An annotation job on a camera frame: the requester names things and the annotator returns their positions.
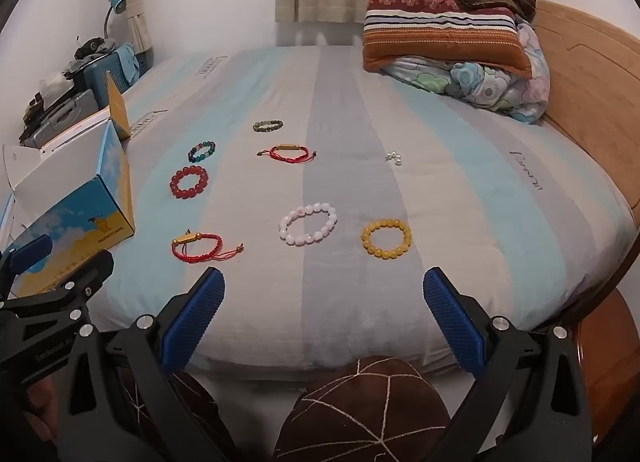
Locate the dark clutter pile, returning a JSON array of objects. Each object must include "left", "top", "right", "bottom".
[{"left": 75, "top": 36, "right": 118, "bottom": 62}]

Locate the blue and yellow cardboard box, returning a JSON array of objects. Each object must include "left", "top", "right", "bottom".
[{"left": 0, "top": 74, "right": 137, "bottom": 299}]

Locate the pink white bead bracelet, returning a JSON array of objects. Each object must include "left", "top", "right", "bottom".
[{"left": 278, "top": 202, "right": 338, "bottom": 247}]

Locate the bed with striped sheet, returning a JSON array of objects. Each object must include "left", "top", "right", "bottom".
[{"left": 95, "top": 44, "right": 636, "bottom": 383}]

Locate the red cord bracelet gold tube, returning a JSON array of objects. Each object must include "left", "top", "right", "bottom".
[
  {"left": 171, "top": 229, "right": 245, "bottom": 263},
  {"left": 257, "top": 143, "right": 317, "bottom": 165}
]

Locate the red bead bracelet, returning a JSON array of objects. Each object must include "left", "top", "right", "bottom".
[{"left": 169, "top": 165, "right": 208, "bottom": 199}]

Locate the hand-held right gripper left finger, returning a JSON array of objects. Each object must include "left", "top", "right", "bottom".
[{"left": 55, "top": 267, "right": 226, "bottom": 462}]

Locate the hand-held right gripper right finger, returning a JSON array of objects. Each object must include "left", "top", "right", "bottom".
[{"left": 423, "top": 267, "right": 593, "bottom": 462}]

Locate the yellow bead bracelet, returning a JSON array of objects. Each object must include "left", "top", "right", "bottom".
[{"left": 361, "top": 218, "right": 412, "bottom": 255}]

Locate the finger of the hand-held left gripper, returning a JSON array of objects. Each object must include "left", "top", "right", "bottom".
[
  {"left": 0, "top": 249, "right": 116, "bottom": 333},
  {"left": 0, "top": 234, "right": 53, "bottom": 295}
]

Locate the multicolour bead bracelet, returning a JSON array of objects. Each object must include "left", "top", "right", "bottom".
[{"left": 188, "top": 141, "right": 217, "bottom": 163}]

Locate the grey hard case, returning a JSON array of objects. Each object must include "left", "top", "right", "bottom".
[{"left": 20, "top": 89, "right": 101, "bottom": 147}]

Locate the floral quilt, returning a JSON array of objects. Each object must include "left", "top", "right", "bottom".
[{"left": 380, "top": 22, "right": 551, "bottom": 125}]

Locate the teal suitcase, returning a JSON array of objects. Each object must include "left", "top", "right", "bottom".
[{"left": 82, "top": 44, "right": 148, "bottom": 110}]

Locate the white tissue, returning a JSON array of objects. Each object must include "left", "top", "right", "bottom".
[{"left": 40, "top": 72, "right": 76, "bottom": 97}]

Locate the teal cloth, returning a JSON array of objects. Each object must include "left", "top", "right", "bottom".
[{"left": 112, "top": 44, "right": 143, "bottom": 82}]

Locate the striped orange pillow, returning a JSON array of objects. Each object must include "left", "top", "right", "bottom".
[{"left": 362, "top": 0, "right": 533, "bottom": 78}]

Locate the teal desk lamp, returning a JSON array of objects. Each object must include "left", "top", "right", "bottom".
[{"left": 102, "top": 0, "right": 127, "bottom": 42}]

